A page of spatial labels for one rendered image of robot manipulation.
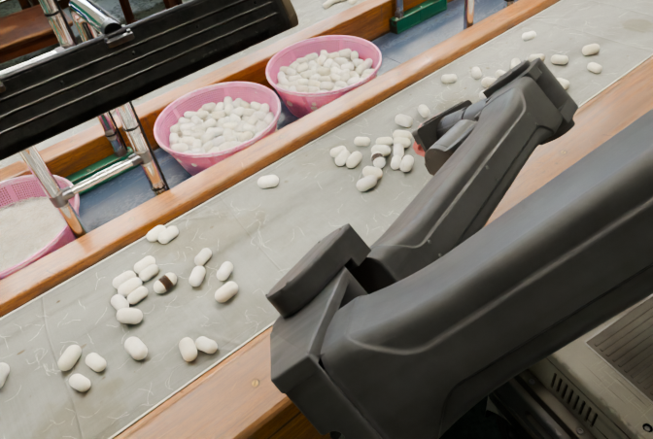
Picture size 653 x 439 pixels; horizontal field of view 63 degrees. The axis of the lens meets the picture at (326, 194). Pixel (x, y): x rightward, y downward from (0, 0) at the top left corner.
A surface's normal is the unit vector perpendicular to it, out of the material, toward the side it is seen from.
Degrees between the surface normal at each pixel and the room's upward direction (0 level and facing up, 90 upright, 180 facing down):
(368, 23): 90
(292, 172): 0
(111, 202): 0
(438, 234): 44
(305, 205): 0
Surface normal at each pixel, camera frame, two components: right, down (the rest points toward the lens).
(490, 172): 0.53, -0.39
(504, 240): -0.65, -0.75
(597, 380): -0.13, -0.74
